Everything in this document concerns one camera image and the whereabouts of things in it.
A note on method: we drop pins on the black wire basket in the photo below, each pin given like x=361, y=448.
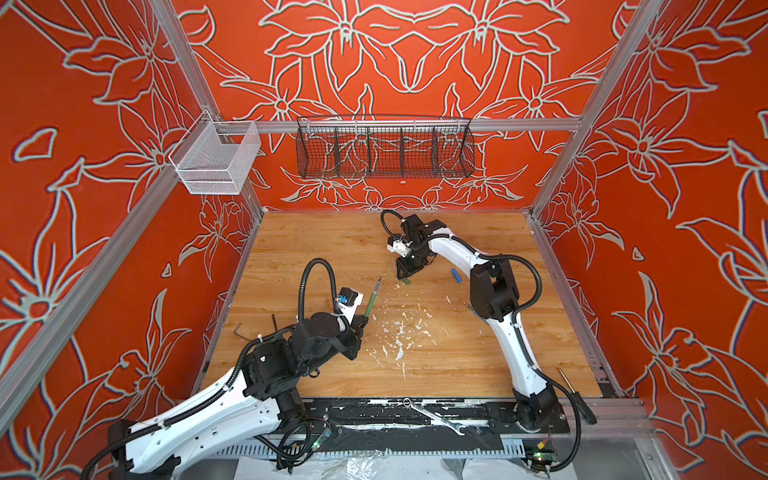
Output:
x=365, y=146

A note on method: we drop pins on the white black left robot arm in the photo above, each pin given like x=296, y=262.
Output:
x=256, y=397

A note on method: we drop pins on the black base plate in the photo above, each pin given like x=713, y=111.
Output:
x=498, y=415

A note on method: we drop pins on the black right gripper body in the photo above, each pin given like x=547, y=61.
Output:
x=411, y=261

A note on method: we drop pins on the clear plastic bin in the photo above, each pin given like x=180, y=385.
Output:
x=209, y=160

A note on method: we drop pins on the grey slotted cable duct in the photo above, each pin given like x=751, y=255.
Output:
x=510, y=448

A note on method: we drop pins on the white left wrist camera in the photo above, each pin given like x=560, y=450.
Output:
x=347, y=302

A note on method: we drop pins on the metal hex key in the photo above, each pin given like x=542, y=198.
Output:
x=238, y=333

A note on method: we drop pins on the silver wrench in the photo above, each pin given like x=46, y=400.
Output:
x=434, y=417

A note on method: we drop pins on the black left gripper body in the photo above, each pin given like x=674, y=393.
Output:
x=348, y=342

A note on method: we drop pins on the black handled screwdriver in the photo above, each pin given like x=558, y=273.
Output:
x=582, y=407

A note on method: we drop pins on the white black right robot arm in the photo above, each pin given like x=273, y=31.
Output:
x=494, y=297

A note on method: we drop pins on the green pen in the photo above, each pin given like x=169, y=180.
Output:
x=373, y=297

